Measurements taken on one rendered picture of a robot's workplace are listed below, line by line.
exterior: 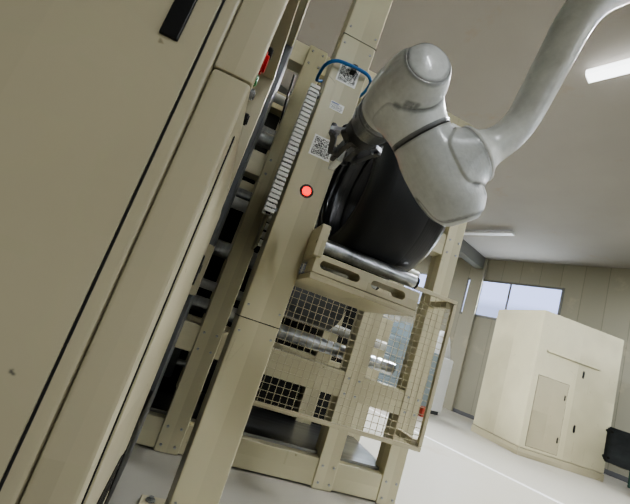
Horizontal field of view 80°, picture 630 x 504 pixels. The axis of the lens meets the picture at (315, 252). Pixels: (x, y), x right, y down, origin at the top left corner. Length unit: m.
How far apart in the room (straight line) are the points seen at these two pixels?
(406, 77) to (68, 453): 0.61
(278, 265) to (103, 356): 0.79
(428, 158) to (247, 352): 0.78
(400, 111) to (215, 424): 0.95
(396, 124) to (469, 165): 0.13
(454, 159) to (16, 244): 0.57
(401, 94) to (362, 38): 0.94
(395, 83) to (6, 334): 0.57
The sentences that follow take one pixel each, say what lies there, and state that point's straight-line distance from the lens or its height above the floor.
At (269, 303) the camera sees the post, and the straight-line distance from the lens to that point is 1.16.
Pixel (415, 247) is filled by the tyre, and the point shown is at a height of 0.99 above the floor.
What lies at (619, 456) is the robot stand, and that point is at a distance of 0.60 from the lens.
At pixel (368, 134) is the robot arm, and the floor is 1.02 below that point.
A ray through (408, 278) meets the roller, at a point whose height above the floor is 0.90.
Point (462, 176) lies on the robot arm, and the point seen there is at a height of 0.94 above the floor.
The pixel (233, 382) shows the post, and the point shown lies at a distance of 1.18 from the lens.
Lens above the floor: 0.64
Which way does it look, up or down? 12 degrees up
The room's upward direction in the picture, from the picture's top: 19 degrees clockwise
